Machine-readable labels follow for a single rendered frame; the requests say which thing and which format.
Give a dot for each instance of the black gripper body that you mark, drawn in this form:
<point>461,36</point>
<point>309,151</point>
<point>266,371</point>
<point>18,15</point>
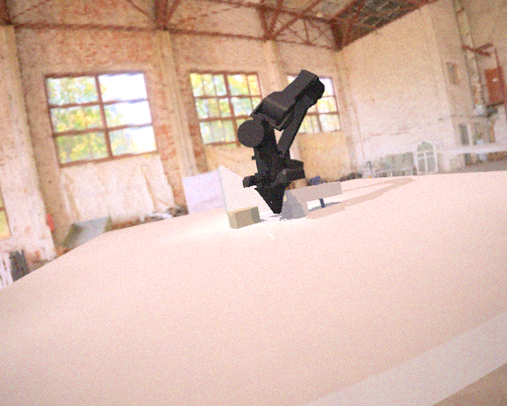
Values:
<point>269,169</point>

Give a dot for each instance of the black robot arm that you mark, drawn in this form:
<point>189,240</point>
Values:
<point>282,110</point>

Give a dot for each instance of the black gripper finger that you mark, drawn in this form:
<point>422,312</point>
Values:
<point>276,195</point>
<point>265,196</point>

